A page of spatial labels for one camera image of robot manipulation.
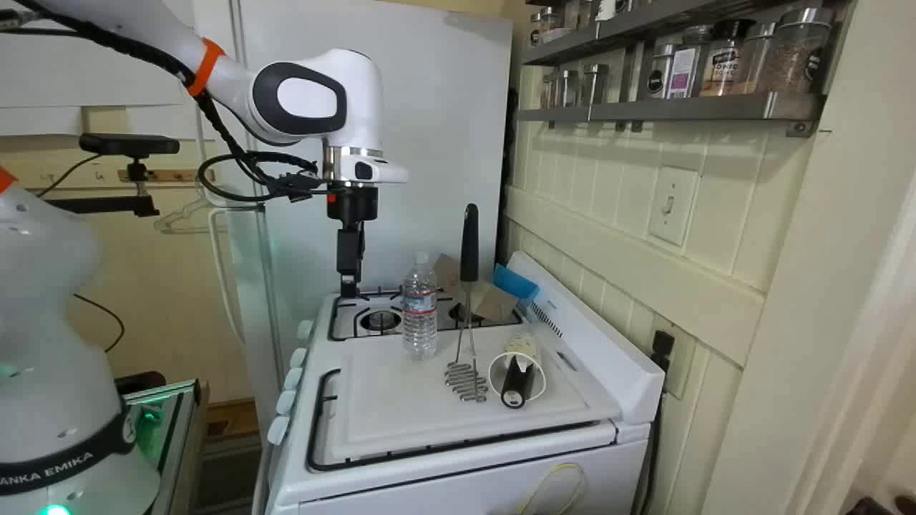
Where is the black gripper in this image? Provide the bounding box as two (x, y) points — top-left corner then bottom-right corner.
(325, 181), (382, 301)

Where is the black-handled wire potato masher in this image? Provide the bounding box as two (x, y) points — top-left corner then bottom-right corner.
(440, 201), (491, 405)

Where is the black stove burner grate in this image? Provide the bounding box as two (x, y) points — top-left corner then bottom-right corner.
(325, 287), (523, 343)

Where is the clear plastic water bottle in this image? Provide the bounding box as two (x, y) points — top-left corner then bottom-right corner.
(401, 252), (444, 364)

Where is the white plastic cutting board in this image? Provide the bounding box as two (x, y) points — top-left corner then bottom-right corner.
(337, 324), (624, 460)

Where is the white refrigerator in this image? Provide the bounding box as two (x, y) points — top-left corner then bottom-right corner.
(194, 0), (514, 403)

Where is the blue plastic lid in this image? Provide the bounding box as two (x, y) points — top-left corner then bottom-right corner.
(488, 264), (541, 305)

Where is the white gas stove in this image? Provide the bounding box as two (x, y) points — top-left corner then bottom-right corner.
(251, 248), (667, 515)

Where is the metal robot stand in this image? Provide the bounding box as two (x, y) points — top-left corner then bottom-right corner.
(111, 373), (209, 515)

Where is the metal spice rack shelf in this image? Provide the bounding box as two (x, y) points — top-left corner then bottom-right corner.
(511, 91), (826, 141)
(517, 0), (767, 69)

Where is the black utensil handle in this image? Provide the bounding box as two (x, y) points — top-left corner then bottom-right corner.
(501, 353), (533, 410)

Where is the black camera on tripod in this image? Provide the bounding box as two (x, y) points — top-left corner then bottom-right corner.
(76, 131), (184, 221)

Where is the black power plug cord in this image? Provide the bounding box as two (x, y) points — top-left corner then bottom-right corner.
(636, 328), (677, 515)

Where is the white light switch plate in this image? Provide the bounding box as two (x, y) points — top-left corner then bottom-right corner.
(647, 162), (700, 252)

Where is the wall power outlet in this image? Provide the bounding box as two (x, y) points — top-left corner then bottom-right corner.
(649, 327), (699, 400)

